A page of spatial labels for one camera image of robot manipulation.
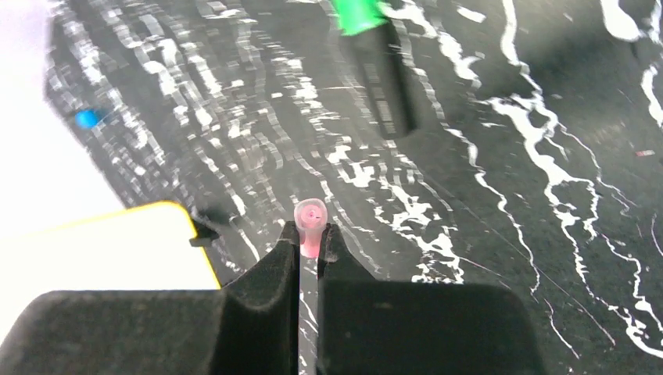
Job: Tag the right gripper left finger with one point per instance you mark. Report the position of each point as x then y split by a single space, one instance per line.
247 327

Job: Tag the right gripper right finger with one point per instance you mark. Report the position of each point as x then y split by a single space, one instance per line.
372 326

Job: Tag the small pink pen cap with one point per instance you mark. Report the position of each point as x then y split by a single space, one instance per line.
311 217

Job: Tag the black green highlighter pen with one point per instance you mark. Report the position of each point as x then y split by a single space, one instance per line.
377 57

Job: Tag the green highlighter cap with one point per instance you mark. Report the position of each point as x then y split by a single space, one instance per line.
358 16

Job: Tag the yellow framed whiteboard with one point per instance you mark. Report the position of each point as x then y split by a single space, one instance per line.
143 248

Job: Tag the blue marker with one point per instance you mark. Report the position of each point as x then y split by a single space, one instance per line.
87 119

